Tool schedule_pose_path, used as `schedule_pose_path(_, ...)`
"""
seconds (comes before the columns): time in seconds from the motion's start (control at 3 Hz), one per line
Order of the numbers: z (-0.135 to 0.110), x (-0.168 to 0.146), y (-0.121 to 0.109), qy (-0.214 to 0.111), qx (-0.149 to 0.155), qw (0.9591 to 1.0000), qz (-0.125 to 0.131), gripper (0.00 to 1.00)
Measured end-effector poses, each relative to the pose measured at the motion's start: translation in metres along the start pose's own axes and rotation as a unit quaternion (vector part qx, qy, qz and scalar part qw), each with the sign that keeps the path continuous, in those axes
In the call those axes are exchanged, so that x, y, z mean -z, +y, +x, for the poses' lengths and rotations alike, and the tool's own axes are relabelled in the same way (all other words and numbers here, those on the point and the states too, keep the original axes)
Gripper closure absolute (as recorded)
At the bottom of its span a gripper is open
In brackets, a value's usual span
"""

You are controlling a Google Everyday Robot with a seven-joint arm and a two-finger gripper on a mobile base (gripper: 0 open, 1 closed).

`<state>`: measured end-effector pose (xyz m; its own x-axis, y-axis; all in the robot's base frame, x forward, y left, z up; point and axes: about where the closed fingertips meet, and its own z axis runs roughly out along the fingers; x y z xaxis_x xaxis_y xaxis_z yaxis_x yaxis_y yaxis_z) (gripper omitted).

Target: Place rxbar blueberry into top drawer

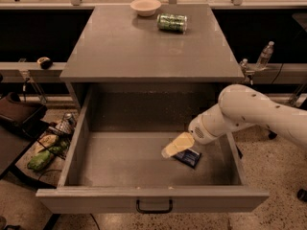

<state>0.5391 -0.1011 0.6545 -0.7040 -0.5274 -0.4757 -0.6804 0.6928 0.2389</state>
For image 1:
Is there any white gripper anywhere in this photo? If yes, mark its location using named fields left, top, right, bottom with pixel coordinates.
left=161, top=114, right=216, bottom=158

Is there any blue rxbar blueberry bar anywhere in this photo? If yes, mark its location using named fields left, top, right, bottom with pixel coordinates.
left=174, top=149, right=201, bottom=169

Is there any green soda can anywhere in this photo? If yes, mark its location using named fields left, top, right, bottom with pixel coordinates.
left=156, top=13, right=187, bottom=34

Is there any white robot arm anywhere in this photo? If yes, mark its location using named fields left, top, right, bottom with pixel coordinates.
left=161, top=84, right=307, bottom=158

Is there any open grey top drawer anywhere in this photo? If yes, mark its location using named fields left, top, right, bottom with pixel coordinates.
left=36, top=86, right=269, bottom=214

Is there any grey cabinet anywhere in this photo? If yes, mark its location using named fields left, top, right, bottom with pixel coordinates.
left=59, top=3, right=246, bottom=113

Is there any clear plastic water bottle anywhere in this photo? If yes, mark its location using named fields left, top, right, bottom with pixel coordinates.
left=256, top=41, right=274, bottom=71

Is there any white paper bowl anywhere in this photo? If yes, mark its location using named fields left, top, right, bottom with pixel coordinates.
left=130, top=0, right=161, bottom=17

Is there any yellow snack bag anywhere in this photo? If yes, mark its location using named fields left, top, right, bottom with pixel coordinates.
left=35, top=134, right=59, bottom=153

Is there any green chip bag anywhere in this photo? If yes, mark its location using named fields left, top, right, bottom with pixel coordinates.
left=27, top=140, right=70, bottom=172

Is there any black tape measure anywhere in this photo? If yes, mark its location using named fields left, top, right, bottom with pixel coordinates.
left=36, top=57, right=53, bottom=70

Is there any dark brown chair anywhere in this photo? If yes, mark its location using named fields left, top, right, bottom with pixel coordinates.
left=0, top=92, right=48, bottom=177

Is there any black drawer handle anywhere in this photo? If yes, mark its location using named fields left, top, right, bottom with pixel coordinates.
left=135, top=199, right=173, bottom=215

